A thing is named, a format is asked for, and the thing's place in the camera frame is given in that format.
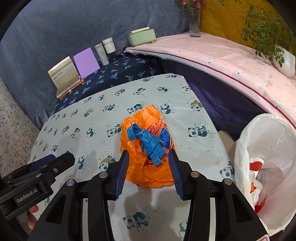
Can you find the dark purple cloth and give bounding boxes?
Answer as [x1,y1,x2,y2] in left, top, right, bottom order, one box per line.
[158,58,269,141]

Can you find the navy palm print cloth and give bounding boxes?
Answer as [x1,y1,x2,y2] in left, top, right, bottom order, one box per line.
[54,54,162,112]

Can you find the pink flowers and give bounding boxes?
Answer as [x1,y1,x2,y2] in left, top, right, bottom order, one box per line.
[174,0,206,10]

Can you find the purple card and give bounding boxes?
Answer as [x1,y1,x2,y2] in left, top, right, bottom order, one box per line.
[73,47,101,80]

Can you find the white plant pot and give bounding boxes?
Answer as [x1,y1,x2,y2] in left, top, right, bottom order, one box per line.
[272,45,296,77]

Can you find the green leafy plant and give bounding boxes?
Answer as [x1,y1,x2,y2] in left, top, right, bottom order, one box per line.
[242,3,292,67]

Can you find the pink cloth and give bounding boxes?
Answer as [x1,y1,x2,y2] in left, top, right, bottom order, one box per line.
[124,31,296,130]

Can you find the glass vase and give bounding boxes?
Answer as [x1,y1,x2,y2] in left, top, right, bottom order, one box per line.
[188,8,201,37]

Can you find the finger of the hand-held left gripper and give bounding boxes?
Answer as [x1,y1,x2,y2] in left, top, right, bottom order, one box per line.
[29,151,76,184]
[30,154,56,171]

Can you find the cream desk calendar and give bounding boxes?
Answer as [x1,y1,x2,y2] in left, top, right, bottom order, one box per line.
[48,56,84,99]

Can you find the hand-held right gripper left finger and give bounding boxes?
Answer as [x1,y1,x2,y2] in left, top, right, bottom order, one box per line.
[28,149,130,241]

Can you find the blue measuring tape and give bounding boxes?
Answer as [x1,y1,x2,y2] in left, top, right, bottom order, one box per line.
[127,124,171,166]

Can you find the white capped jar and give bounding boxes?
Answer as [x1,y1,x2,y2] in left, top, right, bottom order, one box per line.
[102,38,116,61]

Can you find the person's left hand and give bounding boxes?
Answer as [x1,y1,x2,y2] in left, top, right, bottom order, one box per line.
[26,205,39,230]

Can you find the large red paper cup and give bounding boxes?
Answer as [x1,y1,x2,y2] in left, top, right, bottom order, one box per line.
[249,158,265,179]

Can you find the green tissue box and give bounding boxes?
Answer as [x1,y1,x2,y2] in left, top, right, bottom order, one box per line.
[126,27,156,46]

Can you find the bin with white liner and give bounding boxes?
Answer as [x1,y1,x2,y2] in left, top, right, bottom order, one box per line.
[233,113,296,238]

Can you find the panda print tablecloth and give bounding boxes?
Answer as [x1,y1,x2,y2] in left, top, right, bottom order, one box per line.
[17,73,235,241]

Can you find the orange plastic bag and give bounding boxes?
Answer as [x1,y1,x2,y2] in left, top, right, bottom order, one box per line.
[120,105,175,188]

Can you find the white tube bottle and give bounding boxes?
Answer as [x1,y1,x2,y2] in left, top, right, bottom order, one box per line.
[94,43,110,66]

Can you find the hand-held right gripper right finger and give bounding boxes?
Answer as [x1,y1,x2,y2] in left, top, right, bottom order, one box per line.
[168,148,266,241]

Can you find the blue-grey backdrop cloth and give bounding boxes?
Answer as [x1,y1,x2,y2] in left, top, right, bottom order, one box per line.
[0,0,199,123]

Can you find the yellow cloth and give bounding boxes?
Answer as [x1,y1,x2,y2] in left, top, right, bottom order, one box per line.
[199,0,296,54]

